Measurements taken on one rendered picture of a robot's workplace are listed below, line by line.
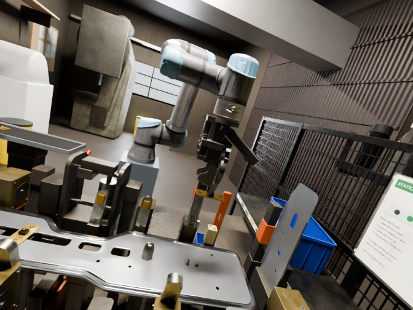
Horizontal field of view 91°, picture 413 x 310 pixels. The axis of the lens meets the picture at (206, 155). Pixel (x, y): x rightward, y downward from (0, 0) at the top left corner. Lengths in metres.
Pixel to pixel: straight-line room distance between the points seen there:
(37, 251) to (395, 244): 0.98
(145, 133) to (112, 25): 4.59
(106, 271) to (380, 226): 0.81
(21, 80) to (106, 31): 2.21
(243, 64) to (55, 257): 0.67
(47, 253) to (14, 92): 3.54
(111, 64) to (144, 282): 5.06
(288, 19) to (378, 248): 2.48
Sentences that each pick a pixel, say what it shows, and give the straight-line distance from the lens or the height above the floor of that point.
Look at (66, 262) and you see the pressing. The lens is 0.68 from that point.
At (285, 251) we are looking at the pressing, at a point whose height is 1.14.
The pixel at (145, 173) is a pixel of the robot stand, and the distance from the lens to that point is 1.12.
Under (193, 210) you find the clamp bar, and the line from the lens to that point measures 0.78.
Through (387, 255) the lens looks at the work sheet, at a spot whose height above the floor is 1.22.
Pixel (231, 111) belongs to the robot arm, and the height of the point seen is 1.48.
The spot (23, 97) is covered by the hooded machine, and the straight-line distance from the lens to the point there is 4.06.
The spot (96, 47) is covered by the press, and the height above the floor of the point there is 2.01.
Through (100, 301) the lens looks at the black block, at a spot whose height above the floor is 0.99.
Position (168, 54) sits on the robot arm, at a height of 1.57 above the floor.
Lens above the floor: 1.47
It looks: 12 degrees down
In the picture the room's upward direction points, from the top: 17 degrees clockwise
